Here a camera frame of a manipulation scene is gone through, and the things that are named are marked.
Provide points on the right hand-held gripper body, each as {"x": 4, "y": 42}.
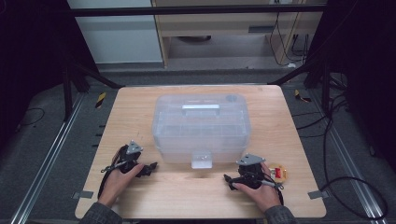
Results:
{"x": 250, "y": 159}

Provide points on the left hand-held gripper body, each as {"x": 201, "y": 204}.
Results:
{"x": 132, "y": 148}

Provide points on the small round tin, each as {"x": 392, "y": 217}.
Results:
{"x": 280, "y": 172}

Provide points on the clear plastic storage box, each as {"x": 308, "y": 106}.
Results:
{"x": 200, "y": 130}

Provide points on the person's left hand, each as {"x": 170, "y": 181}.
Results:
{"x": 116, "y": 185}

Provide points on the person's right hand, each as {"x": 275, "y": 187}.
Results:
{"x": 264, "y": 197}

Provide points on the yellow black striped tape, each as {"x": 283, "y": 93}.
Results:
{"x": 301, "y": 97}
{"x": 100, "y": 100}

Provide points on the grey tape piece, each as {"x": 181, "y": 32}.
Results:
{"x": 318, "y": 194}
{"x": 82, "y": 194}

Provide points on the white cabinet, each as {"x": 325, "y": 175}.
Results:
{"x": 118, "y": 40}

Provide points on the black curtain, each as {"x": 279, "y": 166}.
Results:
{"x": 367, "y": 62}
{"x": 31, "y": 56}

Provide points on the light wooden desk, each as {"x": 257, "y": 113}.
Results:
{"x": 218, "y": 25}

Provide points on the black frame brace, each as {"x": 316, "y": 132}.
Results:
{"x": 295, "y": 73}
{"x": 96, "y": 74}

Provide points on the aluminium floor rail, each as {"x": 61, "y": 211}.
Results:
{"x": 345, "y": 155}
{"x": 49, "y": 158}

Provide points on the black frame post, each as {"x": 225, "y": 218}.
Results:
{"x": 326, "y": 90}
{"x": 67, "y": 96}

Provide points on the black horizontal frame bar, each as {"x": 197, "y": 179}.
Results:
{"x": 186, "y": 10}

